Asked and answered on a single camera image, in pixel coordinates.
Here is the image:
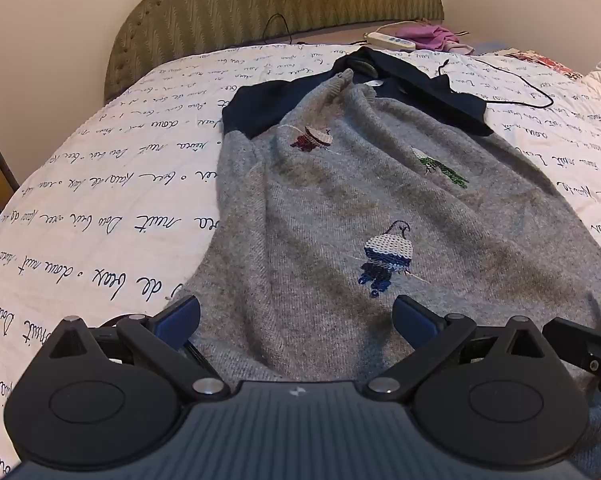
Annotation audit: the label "grey knit sweater navy sleeves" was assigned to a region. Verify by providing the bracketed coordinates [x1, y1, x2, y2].
[173, 46, 601, 480]

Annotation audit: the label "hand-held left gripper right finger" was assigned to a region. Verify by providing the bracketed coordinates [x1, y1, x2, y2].
[367, 295, 558, 401]

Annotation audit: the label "red patterned cloth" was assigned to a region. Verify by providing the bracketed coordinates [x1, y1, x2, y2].
[505, 50, 586, 81]

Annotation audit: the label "black cable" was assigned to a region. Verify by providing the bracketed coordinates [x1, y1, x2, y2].
[433, 56, 554, 109]
[262, 12, 361, 47]

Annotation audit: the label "green upholstered headboard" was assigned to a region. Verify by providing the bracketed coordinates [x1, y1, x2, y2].
[104, 0, 443, 103]

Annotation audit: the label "white power strip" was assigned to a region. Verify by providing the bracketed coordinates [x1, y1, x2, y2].
[364, 31, 416, 52]

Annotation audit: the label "purple cloth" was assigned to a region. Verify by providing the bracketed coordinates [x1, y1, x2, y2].
[395, 21, 476, 56]

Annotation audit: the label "white printed bed sheet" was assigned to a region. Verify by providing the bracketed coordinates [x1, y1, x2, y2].
[0, 42, 601, 480]

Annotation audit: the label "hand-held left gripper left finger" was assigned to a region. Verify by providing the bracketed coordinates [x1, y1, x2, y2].
[46, 296, 231, 402]

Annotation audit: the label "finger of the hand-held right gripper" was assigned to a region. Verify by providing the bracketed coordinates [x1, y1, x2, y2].
[543, 317, 601, 375]

